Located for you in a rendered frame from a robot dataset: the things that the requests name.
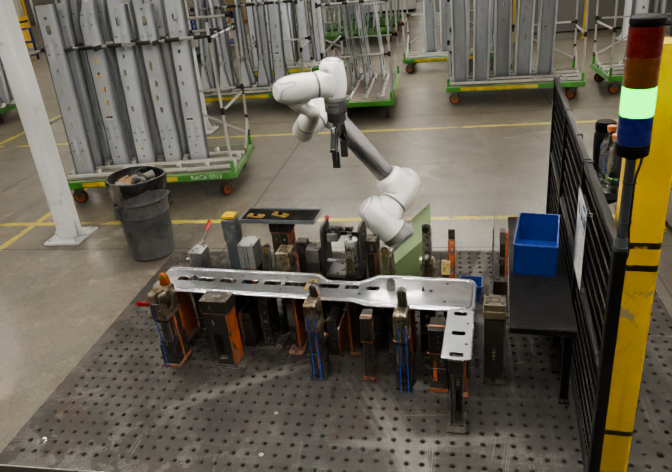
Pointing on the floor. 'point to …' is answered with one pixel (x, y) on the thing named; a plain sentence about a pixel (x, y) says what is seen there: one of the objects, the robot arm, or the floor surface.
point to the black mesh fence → (603, 352)
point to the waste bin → (143, 210)
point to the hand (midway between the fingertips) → (340, 159)
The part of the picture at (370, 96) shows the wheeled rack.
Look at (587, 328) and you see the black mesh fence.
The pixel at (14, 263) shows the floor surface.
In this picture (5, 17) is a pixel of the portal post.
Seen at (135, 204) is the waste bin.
